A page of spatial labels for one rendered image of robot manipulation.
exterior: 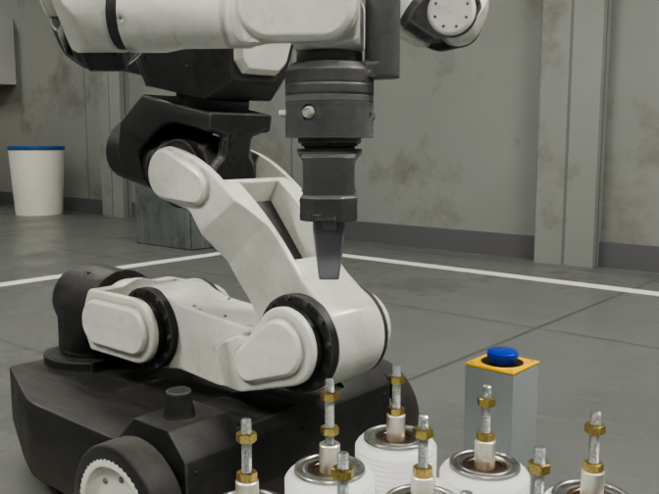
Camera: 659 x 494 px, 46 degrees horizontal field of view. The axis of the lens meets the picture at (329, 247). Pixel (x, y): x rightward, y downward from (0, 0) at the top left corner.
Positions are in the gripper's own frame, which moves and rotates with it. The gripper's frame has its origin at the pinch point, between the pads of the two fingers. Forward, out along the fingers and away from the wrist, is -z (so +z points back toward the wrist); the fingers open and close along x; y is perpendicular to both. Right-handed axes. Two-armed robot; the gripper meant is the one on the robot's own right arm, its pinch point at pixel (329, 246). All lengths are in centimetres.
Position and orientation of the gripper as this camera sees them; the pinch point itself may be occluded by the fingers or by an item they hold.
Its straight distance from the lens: 78.3
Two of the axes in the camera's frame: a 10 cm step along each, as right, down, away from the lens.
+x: 0.2, -1.3, 9.9
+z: 0.0, -9.9, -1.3
